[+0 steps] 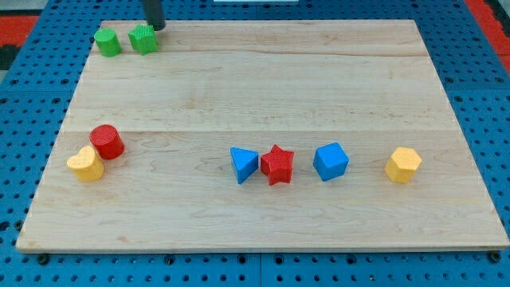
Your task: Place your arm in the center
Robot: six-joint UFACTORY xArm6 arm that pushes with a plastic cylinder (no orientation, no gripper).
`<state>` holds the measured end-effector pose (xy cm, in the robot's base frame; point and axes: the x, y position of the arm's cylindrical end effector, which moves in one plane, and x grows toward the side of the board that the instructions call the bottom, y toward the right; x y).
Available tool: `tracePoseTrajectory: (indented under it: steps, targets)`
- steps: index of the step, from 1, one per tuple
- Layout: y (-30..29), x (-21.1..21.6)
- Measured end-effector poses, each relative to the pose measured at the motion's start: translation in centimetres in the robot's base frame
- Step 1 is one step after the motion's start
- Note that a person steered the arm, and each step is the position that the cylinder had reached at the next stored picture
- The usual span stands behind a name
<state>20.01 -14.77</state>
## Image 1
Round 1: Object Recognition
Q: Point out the yellow hexagon block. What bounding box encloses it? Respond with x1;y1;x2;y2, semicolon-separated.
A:
384;147;422;183

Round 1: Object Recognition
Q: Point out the green cylinder block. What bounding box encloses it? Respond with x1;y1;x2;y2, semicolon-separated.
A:
93;28;121;57

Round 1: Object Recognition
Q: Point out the red star block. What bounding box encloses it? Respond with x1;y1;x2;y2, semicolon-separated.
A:
260;144;294;186

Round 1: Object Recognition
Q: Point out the blue cube block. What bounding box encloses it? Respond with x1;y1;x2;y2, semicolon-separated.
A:
313;142;350;181

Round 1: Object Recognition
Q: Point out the light wooden board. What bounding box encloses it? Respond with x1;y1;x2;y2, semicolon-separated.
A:
17;20;509;254

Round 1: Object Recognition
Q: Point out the green star block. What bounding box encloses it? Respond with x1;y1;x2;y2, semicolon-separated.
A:
128;25;158;55

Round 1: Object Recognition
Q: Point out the blue triangle block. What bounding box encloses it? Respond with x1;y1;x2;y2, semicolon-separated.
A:
230;147;259;184

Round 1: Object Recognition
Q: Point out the red cylinder block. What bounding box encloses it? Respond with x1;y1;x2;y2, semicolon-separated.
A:
89;124;124;159

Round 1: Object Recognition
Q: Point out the yellow heart block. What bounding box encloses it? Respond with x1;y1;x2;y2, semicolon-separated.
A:
66;146;104;182

